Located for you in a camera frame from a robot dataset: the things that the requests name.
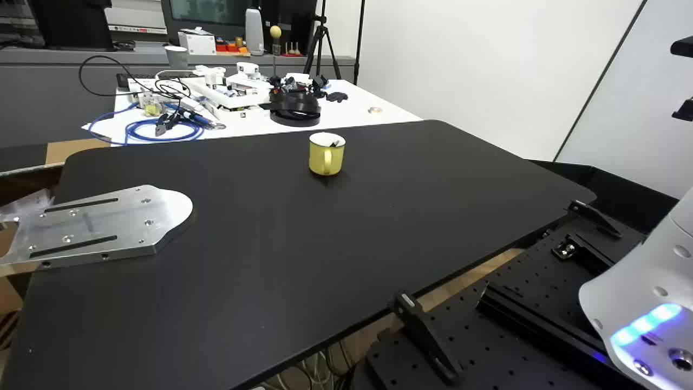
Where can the white electronics pile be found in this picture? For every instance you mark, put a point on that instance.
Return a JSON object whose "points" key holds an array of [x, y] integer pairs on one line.
{"points": [[224, 89]]}

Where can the black computer monitor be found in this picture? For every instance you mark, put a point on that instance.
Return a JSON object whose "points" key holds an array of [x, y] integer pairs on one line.
{"points": [[209, 15]]}

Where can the yellow ball on stand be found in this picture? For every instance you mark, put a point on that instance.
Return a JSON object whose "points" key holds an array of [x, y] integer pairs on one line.
{"points": [[276, 33]]}

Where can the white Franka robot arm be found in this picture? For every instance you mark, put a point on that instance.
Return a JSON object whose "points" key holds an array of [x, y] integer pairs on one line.
{"points": [[650, 290]]}

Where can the small black flat object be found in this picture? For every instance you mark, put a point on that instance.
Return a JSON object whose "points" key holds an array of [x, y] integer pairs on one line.
{"points": [[336, 97]]}

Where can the black aluminium rail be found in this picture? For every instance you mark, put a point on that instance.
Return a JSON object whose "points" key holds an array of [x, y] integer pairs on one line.
{"points": [[532, 321]]}

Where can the white box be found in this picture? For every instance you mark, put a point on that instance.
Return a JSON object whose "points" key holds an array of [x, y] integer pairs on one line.
{"points": [[196, 42]]}

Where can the black perforated breadboard base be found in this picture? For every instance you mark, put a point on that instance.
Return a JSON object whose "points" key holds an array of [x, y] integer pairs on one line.
{"points": [[505, 347]]}

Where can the small black screw clamp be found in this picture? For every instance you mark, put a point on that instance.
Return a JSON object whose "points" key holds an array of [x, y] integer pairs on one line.
{"points": [[565, 250]]}

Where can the black tripod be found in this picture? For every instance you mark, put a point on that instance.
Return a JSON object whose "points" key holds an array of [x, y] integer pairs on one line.
{"points": [[321, 41]]}

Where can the yellow mug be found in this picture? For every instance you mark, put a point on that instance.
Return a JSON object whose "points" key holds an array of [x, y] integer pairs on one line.
{"points": [[324, 163]]}

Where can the black table clamp bracket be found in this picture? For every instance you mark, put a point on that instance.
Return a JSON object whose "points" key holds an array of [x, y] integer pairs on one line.
{"points": [[595, 218], [424, 337]]}

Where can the white upright speaker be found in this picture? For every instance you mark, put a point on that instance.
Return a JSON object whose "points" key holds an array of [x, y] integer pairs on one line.
{"points": [[254, 31]]}

